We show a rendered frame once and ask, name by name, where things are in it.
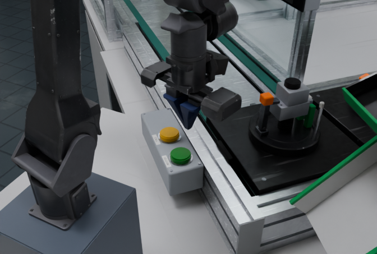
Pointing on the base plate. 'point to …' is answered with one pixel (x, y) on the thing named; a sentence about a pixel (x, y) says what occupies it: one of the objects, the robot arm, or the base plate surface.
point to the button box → (175, 179)
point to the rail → (244, 212)
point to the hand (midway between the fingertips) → (188, 112)
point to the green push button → (180, 155)
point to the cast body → (291, 100)
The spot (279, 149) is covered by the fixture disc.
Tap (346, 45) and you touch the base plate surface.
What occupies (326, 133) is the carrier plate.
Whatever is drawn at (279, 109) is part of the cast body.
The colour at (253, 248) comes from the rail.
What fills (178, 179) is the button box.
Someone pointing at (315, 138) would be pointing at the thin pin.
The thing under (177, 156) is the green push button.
